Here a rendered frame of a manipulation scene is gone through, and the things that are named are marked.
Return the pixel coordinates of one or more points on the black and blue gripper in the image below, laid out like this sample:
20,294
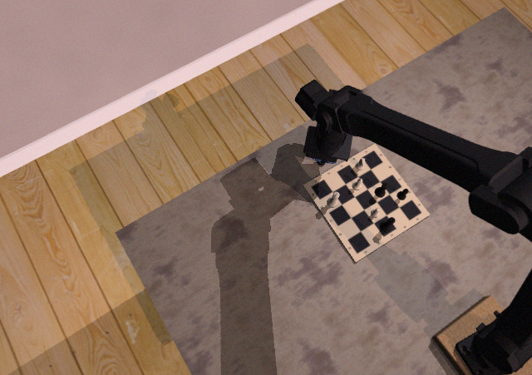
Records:
319,149

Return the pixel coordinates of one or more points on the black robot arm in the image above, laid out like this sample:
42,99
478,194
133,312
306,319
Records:
502,196

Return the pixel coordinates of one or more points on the black and cream chessboard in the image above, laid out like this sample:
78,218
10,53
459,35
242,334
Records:
351,219

